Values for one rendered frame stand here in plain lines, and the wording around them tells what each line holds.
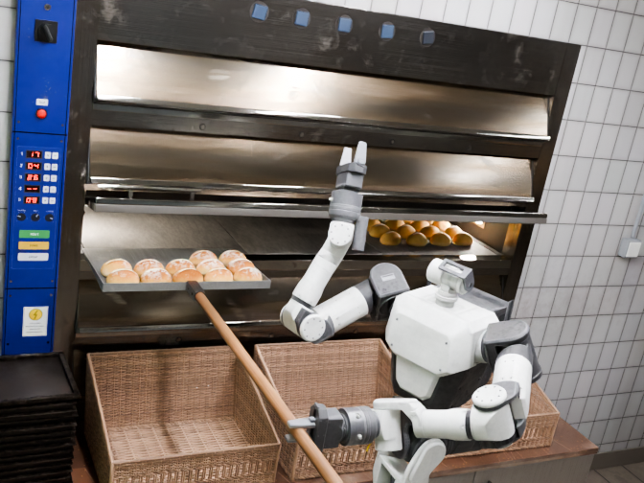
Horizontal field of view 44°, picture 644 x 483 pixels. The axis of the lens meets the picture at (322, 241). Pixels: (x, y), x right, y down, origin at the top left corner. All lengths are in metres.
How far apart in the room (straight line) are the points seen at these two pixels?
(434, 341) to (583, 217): 1.69
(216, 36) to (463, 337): 1.24
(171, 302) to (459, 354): 1.16
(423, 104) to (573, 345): 1.53
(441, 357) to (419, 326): 0.10
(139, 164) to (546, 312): 2.01
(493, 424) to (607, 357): 2.37
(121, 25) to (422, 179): 1.26
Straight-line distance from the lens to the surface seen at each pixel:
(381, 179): 2.99
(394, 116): 2.94
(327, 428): 1.86
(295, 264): 2.95
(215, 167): 2.71
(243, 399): 2.94
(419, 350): 2.15
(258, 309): 2.96
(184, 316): 2.87
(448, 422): 1.88
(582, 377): 4.13
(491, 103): 3.20
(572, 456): 3.43
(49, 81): 2.51
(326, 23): 2.77
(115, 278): 2.50
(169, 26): 2.58
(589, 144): 3.57
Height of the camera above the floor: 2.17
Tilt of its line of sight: 18 degrees down
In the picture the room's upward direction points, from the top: 10 degrees clockwise
